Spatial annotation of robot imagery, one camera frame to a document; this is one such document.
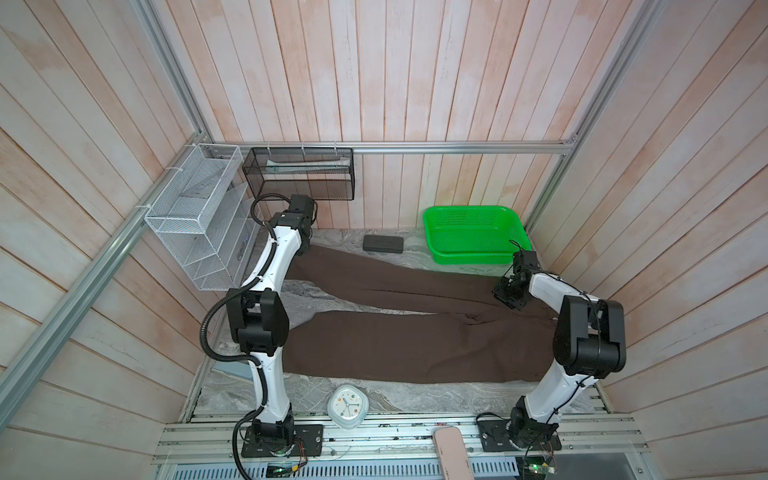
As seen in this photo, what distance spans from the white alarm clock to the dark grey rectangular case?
0.53m

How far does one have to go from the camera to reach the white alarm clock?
759 mm

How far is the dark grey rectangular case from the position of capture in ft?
3.81
